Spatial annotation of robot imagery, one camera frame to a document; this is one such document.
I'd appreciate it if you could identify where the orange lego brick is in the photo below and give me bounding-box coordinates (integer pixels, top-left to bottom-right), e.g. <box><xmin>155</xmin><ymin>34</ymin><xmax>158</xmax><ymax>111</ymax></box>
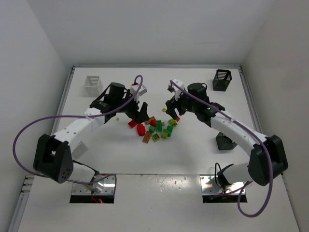
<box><xmin>142</xmin><ymin>131</ymin><xmax>152</xmax><ymax>144</ymax></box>
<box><xmin>144</xmin><ymin>116</ymin><xmax>156</xmax><ymax>125</ymax></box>

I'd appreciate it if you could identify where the lime square lego brick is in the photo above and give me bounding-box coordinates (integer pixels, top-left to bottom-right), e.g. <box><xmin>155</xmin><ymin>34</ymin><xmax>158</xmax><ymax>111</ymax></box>
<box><xmin>152</xmin><ymin>133</ymin><xmax>160</xmax><ymax>142</ymax></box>

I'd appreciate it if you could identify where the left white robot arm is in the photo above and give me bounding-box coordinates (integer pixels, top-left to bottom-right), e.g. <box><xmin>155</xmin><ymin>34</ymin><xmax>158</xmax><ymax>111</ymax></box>
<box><xmin>33</xmin><ymin>82</ymin><xmax>149</xmax><ymax>184</ymax></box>

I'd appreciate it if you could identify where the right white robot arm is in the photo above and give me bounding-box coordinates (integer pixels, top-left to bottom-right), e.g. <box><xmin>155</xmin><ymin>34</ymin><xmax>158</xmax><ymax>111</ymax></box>
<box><xmin>166</xmin><ymin>79</ymin><xmax>288</xmax><ymax>189</ymax></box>

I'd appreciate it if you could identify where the white slotted container far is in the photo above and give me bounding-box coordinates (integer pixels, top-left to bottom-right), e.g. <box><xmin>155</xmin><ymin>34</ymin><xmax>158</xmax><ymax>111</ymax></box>
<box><xmin>84</xmin><ymin>76</ymin><xmax>103</xmax><ymax>97</ymax></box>

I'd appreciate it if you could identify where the white slotted container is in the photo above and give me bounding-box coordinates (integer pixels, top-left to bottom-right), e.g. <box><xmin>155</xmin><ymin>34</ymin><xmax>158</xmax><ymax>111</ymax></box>
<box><xmin>84</xmin><ymin>76</ymin><xmax>103</xmax><ymax>97</ymax></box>
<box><xmin>71</xmin><ymin>142</ymin><xmax>88</xmax><ymax>160</ymax></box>

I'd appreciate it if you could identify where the black slotted container near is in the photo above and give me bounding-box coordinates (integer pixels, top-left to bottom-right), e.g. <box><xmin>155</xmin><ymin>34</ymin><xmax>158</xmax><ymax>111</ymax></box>
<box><xmin>215</xmin><ymin>132</ymin><xmax>237</xmax><ymax>151</ymax></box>

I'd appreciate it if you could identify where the black slotted container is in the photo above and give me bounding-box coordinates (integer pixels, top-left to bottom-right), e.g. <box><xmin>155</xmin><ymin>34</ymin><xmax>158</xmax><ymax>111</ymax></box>
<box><xmin>215</xmin><ymin>132</ymin><xmax>237</xmax><ymax>151</ymax></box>
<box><xmin>212</xmin><ymin>69</ymin><xmax>232</xmax><ymax>92</ymax></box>

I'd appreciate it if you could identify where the black slotted container far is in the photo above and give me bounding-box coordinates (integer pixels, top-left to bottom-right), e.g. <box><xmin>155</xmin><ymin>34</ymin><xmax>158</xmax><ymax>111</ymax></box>
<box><xmin>212</xmin><ymin>69</ymin><xmax>232</xmax><ymax>92</ymax></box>

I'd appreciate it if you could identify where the white slotted container near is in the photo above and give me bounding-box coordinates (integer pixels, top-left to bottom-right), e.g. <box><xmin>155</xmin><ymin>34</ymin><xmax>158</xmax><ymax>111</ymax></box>
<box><xmin>71</xmin><ymin>142</ymin><xmax>88</xmax><ymax>160</ymax></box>

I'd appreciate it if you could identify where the white front platform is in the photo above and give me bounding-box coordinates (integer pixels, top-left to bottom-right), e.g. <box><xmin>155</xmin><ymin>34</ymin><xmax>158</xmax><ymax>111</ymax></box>
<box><xmin>18</xmin><ymin>175</ymin><xmax>298</xmax><ymax>232</ymax></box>

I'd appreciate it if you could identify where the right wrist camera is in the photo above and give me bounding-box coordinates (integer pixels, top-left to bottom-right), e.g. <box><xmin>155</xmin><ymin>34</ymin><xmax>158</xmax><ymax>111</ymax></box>
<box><xmin>167</xmin><ymin>79</ymin><xmax>185</xmax><ymax>101</ymax></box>

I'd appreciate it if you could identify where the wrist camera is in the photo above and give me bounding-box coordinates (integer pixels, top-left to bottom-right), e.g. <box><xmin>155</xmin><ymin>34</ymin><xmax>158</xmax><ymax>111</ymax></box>
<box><xmin>167</xmin><ymin>79</ymin><xmax>185</xmax><ymax>101</ymax></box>
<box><xmin>130</xmin><ymin>85</ymin><xmax>147</xmax><ymax>96</ymax></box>

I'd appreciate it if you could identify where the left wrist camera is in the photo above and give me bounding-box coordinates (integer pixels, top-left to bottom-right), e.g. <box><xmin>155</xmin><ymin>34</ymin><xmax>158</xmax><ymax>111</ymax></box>
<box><xmin>130</xmin><ymin>85</ymin><xmax>147</xmax><ymax>96</ymax></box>

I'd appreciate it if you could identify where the black base cable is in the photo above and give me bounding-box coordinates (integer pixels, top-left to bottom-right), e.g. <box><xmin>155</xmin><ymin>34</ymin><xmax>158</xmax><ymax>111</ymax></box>
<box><xmin>214</xmin><ymin>162</ymin><xmax>229</xmax><ymax>182</ymax></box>

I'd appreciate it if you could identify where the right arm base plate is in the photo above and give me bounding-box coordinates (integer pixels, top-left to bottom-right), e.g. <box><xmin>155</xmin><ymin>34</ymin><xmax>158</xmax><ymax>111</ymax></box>
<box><xmin>200</xmin><ymin>175</ymin><xmax>244</xmax><ymax>196</ymax></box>

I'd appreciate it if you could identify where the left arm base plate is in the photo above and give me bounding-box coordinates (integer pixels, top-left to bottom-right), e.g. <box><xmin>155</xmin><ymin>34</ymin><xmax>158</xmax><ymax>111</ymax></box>
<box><xmin>71</xmin><ymin>174</ymin><xmax>117</xmax><ymax>196</ymax></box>

